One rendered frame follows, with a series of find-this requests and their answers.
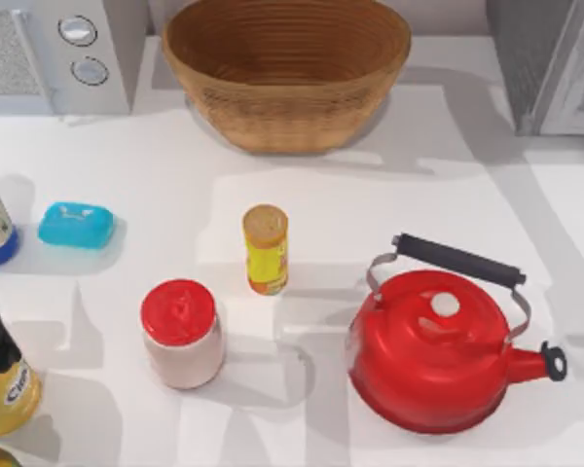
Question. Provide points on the yellow spice shaker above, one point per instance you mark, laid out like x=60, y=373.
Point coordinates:
x=266, y=253

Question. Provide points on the white jar with red lid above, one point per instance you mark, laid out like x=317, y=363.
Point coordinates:
x=182, y=335

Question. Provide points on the brown woven basket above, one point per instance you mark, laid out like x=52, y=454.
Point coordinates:
x=287, y=82

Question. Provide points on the red kettle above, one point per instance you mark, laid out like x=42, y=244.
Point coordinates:
x=433, y=350

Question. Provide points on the blue soap bar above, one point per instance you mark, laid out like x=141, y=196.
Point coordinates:
x=76, y=226

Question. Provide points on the white microwave knob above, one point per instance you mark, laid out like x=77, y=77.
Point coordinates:
x=77, y=29
x=89, y=71

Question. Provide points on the pale microwave oven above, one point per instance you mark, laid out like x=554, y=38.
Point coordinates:
x=39, y=48

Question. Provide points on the yellow bottle with label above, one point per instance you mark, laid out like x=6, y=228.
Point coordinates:
x=5, y=396

